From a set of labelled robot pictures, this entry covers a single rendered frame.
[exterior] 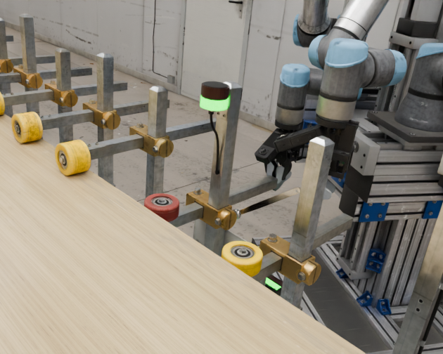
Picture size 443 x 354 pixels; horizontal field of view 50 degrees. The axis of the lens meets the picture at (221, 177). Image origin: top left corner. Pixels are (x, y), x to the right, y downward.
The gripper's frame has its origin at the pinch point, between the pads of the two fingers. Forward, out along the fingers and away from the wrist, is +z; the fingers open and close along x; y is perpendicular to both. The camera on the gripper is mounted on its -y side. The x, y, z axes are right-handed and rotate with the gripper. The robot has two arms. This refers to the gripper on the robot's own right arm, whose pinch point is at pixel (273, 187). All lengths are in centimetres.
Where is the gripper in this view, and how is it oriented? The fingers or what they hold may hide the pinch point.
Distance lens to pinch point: 138.6
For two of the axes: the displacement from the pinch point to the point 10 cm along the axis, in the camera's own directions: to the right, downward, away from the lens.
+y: 7.1, -2.5, 6.6
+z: -0.9, 9.0, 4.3
